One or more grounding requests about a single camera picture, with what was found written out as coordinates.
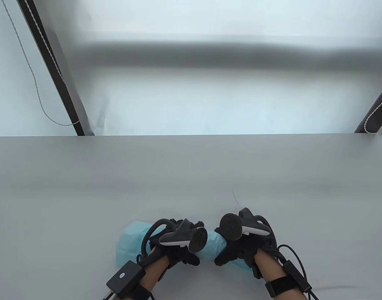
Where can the person's right hand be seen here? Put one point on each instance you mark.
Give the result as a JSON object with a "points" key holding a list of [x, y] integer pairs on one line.
{"points": [[244, 248]]}

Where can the person's left hand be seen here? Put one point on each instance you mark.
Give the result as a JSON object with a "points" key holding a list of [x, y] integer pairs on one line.
{"points": [[176, 254]]}

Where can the black and white controller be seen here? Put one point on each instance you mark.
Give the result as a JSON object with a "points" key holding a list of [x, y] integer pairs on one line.
{"points": [[197, 240], [230, 226]]}

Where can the light blue gift wrapping paper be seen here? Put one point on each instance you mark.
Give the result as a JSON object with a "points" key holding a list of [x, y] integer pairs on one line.
{"points": [[128, 243]]}

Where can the person's right forearm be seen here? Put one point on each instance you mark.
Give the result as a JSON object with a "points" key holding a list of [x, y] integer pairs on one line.
{"points": [[270, 264]]}

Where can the person's left forearm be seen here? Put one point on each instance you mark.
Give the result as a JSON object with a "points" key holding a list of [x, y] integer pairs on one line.
{"points": [[156, 270]]}

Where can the black metal pole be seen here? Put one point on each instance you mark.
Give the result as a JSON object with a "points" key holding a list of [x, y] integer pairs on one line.
{"points": [[378, 118], [65, 103]]}

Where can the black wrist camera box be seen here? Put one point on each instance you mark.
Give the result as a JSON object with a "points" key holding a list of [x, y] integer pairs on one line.
{"points": [[125, 276], [298, 276]]}

